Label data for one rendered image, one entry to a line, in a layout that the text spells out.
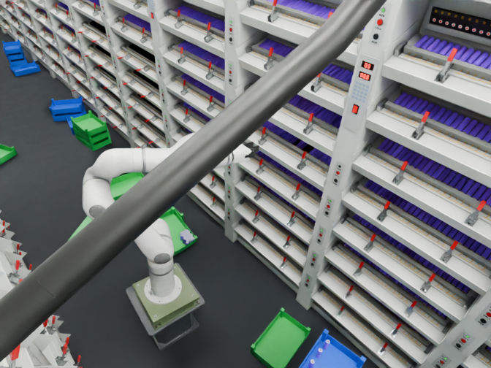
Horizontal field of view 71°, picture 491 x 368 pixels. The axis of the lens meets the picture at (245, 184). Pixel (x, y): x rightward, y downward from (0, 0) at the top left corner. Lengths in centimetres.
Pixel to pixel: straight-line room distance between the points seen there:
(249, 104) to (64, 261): 14
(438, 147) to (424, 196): 20
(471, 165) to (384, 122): 30
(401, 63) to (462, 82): 19
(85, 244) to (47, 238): 267
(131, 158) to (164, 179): 110
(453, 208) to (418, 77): 47
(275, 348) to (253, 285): 42
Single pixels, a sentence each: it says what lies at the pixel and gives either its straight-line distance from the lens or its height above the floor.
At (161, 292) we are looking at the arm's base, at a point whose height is 41.
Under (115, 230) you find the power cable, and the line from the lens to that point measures 21.
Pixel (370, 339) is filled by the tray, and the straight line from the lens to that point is 213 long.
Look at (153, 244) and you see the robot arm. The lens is 155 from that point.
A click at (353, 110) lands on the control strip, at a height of 136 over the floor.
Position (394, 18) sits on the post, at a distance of 122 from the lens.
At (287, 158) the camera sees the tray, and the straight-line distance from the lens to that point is 172.
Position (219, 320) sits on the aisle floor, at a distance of 222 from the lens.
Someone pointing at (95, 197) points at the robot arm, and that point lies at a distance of 135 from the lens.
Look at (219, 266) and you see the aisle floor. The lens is 242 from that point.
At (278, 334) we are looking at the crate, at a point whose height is 0.
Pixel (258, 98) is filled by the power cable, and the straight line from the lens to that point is 23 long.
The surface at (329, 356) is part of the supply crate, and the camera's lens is 175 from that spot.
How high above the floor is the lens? 197
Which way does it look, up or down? 41 degrees down
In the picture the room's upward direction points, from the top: 3 degrees clockwise
